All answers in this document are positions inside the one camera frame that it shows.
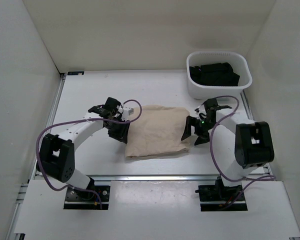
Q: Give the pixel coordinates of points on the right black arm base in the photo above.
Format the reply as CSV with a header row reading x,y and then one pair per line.
x,y
217,197

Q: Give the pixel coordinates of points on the blue corner label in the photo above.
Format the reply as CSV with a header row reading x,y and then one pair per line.
x,y
75,73

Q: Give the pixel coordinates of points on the black trousers in basket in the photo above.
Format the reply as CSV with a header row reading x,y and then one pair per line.
x,y
216,75

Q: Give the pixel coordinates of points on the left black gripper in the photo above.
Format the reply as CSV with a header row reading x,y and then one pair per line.
x,y
122,134

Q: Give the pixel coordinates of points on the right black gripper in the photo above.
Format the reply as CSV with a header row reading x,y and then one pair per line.
x,y
203,137

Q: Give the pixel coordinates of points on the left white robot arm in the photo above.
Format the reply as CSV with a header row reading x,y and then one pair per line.
x,y
55,153

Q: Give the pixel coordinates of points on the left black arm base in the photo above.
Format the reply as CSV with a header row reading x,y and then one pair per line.
x,y
75,200

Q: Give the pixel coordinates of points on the beige trousers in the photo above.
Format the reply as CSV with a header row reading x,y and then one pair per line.
x,y
157,132

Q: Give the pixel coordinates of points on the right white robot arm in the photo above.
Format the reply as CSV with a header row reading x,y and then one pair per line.
x,y
253,145

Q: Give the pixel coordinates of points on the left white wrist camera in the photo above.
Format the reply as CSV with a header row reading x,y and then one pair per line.
x,y
125,112

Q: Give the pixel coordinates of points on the white plastic basket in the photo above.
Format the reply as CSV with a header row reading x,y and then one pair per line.
x,y
237,62

